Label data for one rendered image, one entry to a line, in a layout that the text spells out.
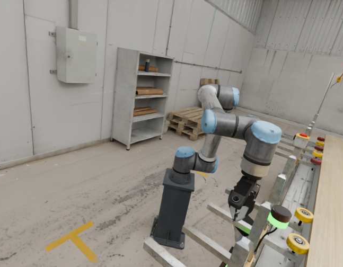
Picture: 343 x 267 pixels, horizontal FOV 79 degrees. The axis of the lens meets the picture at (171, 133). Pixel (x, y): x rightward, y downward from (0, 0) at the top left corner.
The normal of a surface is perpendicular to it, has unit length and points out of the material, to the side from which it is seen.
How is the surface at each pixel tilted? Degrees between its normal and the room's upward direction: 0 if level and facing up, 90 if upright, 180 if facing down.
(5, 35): 90
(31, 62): 90
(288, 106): 90
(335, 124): 90
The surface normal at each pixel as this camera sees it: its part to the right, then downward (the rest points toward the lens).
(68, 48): 0.79, 0.33
